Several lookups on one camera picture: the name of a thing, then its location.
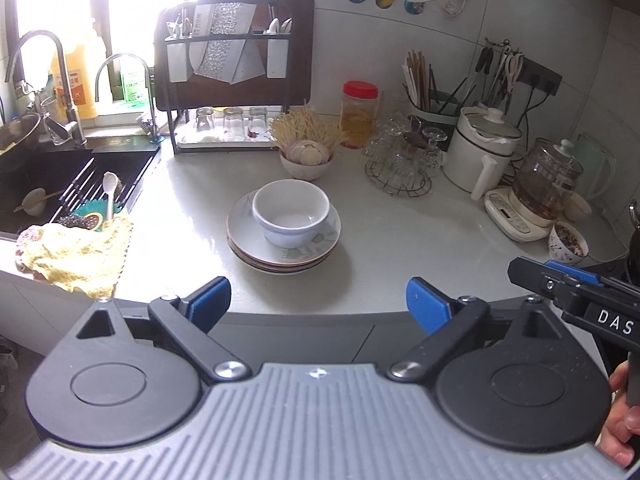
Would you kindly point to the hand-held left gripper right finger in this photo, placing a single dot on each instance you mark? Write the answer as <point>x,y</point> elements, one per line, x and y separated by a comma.
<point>425,305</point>

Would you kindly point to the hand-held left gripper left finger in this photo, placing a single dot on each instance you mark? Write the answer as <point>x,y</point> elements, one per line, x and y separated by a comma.
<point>210,302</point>

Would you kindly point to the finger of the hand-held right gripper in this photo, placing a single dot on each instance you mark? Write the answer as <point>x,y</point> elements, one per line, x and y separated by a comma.
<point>575,271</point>
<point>530,277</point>

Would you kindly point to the floral patterned plate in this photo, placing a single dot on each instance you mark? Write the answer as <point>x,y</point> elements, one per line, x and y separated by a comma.
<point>260,261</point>

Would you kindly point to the small white leaf plate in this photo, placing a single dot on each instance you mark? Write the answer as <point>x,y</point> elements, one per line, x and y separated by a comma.
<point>280,271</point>

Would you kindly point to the white plate with grey leaves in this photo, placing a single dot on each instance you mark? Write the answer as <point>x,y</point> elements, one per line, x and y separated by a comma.
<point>240,225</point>

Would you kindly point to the white ceramic bowl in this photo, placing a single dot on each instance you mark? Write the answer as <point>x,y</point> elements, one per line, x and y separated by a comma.
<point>290,202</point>

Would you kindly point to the person's right hand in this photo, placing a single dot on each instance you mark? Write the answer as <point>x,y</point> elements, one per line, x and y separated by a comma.
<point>622,420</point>

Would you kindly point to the speckled patterned bowl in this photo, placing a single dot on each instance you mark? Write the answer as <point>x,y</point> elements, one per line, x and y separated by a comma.
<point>567,245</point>

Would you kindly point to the small bowl with yellow liquid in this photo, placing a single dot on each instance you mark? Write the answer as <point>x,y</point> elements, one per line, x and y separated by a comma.
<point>579,206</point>

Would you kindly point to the white kettle heating base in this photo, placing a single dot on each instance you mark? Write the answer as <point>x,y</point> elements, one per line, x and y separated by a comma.
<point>505,215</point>

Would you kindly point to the glass kettle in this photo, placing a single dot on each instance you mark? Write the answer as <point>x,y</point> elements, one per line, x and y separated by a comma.
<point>545,180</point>

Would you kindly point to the pale green kettle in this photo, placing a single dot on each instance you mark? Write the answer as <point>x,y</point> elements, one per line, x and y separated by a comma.
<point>597,170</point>

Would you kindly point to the white electric pot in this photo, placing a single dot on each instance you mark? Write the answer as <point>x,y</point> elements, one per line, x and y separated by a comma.
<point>475,150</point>

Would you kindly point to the yellow dish cloth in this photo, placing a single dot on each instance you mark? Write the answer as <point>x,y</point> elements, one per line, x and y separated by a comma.
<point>75,255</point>

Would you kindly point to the black sink drain rack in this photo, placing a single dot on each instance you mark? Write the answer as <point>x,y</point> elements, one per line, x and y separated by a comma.
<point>130,180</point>

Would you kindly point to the white spoon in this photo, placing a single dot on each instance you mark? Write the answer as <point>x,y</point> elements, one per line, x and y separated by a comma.
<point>110,185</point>

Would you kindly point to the cluster of clear glass cups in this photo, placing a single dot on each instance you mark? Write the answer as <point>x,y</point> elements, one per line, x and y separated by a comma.
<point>385,150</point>

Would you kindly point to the white bowl with pink rim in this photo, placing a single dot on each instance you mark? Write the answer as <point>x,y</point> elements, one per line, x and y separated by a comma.
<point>305,170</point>

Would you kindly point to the amber glass cup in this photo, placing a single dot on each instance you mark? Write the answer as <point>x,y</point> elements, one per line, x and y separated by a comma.
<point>415,139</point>

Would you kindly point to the garlic bulb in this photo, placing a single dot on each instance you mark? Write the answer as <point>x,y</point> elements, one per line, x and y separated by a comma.
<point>307,152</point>

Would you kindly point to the dish rack with cutting board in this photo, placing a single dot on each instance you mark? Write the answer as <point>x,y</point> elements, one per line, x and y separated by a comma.
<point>172,125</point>

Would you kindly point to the clear drinking glass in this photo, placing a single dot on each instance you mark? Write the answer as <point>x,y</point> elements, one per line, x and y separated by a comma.
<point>258,121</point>
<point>205,120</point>
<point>233,121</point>

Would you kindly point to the green chopstick holder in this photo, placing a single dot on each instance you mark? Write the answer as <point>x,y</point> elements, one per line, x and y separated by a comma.
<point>445,112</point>

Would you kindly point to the bundle of dry noodles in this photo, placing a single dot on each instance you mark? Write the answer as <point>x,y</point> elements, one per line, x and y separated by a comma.
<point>305,127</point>

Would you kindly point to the jar with red lid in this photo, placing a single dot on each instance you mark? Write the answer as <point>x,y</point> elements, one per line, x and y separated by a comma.
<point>359,115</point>

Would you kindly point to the small bowl in sink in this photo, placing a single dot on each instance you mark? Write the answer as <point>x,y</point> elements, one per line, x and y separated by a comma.
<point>35,200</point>

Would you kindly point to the black sink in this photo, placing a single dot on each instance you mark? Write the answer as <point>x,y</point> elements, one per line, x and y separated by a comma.
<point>55,170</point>

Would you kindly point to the chrome faucet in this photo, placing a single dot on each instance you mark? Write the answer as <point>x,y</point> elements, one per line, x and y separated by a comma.
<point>150,105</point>

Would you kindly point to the kitchen scissors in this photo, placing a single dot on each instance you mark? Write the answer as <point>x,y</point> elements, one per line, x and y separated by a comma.
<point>514,70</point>

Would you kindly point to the scissors and utensils on hooks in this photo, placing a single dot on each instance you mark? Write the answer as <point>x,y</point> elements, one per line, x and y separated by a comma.
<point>492,70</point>

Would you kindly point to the bundle of wooden chopsticks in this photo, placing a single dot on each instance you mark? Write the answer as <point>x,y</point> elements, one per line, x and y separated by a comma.
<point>417,77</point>

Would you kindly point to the green bottle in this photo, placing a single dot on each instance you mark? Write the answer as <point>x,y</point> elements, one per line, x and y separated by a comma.
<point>132,85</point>

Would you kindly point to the steel pot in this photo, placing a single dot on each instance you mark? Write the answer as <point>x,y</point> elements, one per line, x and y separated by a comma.
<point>17,135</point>

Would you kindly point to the orange detergent bottle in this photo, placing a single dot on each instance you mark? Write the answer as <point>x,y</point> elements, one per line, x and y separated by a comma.
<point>75,85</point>

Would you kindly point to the hammered cleaver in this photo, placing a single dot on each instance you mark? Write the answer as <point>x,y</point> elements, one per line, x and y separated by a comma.
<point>222,45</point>

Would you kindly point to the brown cutting board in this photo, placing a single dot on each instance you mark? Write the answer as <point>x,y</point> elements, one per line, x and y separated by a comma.
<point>300,50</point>

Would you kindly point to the dark metal faucet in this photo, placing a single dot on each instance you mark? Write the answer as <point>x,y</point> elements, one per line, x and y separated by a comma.
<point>62,75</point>

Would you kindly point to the black wall socket strip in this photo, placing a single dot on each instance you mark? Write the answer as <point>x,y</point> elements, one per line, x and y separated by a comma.
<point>542,77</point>

